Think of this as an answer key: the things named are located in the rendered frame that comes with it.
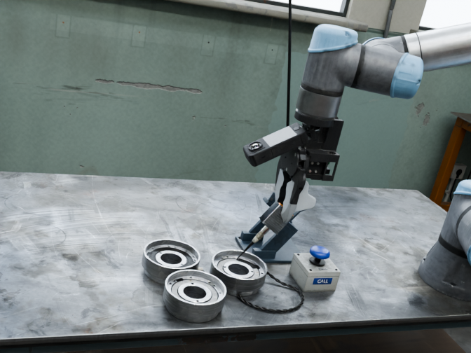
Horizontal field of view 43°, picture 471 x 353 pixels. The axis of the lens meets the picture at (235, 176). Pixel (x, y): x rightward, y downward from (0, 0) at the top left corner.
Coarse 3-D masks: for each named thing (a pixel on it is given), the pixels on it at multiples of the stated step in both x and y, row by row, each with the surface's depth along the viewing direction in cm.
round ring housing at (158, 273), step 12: (156, 240) 112; (168, 240) 113; (144, 252) 107; (168, 252) 111; (192, 252) 112; (144, 264) 106; (156, 264) 104; (168, 264) 107; (180, 264) 108; (156, 276) 105
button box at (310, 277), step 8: (296, 256) 115; (304, 256) 116; (312, 256) 116; (296, 264) 115; (304, 264) 113; (312, 264) 114; (320, 264) 114; (328, 264) 115; (296, 272) 115; (304, 272) 112; (312, 272) 111; (320, 272) 112; (328, 272) 112; (336, 272) 113; (296, 280) 115; (304, 280) 112; (312, 280) 112; (320, 280) 112; (328, 280) 113; (336, 280) 114; (304, 288) 112; (312, 288) 113; (320, 288) 113; (328, 288) 114
